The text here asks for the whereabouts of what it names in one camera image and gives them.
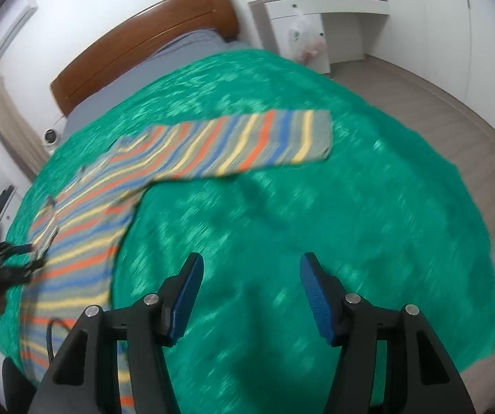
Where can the white desk unit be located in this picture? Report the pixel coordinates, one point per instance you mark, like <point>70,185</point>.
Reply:
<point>338,21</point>

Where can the green bed blanket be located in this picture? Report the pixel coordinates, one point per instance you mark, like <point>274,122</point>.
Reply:
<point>384,212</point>

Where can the white plastic bag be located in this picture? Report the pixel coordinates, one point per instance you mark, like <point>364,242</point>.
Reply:
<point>305,41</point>

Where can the grey checked bed sheet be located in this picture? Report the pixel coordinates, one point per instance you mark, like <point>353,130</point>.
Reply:
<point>179,52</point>

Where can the white round security camera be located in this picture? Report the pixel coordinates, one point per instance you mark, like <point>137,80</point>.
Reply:
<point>51,138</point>

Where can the striped knit sweater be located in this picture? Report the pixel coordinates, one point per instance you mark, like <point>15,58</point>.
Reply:
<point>80,229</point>

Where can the white air conditioner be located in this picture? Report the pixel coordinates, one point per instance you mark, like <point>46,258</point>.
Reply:
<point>13,20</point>

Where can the white wardrobe doors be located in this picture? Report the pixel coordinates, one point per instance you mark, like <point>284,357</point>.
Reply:
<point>450,43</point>

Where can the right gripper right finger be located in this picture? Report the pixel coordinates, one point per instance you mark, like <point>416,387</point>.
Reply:
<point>390,361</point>

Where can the brown wooden headboard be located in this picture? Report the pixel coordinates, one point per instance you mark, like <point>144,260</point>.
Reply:
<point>134,40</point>

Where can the beige curtain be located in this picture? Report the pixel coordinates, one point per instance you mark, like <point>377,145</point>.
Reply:
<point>20,140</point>

